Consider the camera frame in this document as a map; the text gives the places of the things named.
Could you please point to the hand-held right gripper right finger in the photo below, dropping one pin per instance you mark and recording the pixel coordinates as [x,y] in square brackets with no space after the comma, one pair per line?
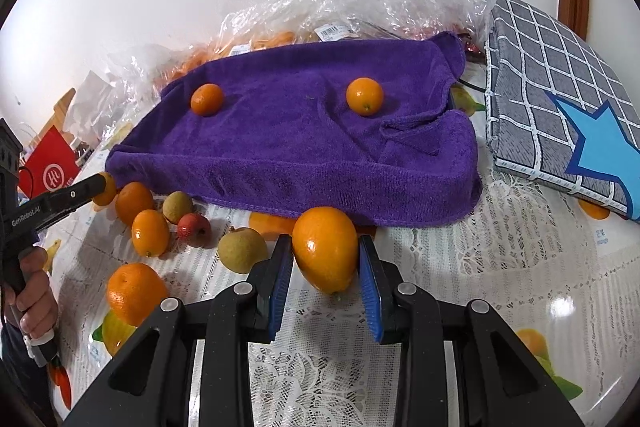
[371,289]

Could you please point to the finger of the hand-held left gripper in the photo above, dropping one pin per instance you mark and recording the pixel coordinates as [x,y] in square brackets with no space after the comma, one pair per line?
[75,195]

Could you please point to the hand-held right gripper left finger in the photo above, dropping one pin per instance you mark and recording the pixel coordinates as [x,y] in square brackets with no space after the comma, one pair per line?
[281,279]

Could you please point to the small orange kumquat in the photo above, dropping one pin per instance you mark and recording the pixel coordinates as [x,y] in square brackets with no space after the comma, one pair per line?
[109,196]

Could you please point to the large oval kumquat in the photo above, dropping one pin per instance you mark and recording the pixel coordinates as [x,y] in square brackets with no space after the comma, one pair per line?
[325,252]

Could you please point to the person's left forearm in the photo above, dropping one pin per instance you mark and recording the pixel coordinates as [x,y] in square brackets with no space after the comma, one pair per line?
[17,382]

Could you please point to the person's left hand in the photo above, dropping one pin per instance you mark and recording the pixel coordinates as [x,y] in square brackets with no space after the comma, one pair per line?
[36,302]

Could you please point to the red paper bag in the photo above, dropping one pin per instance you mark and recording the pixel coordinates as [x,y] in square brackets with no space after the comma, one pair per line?
[50,174]

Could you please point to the green round fruit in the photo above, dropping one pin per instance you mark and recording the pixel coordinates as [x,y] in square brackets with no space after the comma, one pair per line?
[243,251]

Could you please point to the red lychee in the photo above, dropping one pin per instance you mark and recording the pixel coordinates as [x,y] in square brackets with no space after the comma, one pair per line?
[194,230]

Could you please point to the small tan longan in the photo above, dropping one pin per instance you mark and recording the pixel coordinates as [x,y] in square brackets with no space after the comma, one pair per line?
[177,206]

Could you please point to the orange mandarin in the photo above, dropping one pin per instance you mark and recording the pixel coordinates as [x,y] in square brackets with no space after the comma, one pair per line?
[136,292]

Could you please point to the fruit printed tablecloth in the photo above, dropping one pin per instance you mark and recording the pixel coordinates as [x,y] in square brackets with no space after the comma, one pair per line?
[500,267]

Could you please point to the purple towel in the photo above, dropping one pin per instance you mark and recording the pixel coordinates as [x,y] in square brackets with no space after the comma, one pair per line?
[300,147]

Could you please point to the plastic bag of kumquats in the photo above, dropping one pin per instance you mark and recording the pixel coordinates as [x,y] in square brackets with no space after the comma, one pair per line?
[220,49]

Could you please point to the grey checked cushion blue star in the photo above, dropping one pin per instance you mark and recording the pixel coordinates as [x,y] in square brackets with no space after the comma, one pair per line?
[540,107]

